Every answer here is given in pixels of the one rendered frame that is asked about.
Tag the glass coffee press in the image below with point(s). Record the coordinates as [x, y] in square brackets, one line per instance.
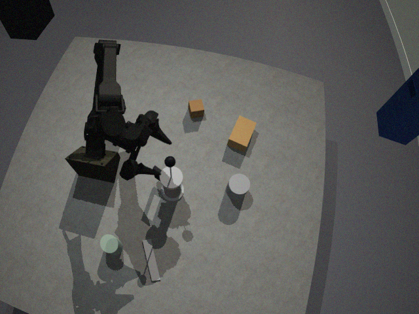
[171, 179]

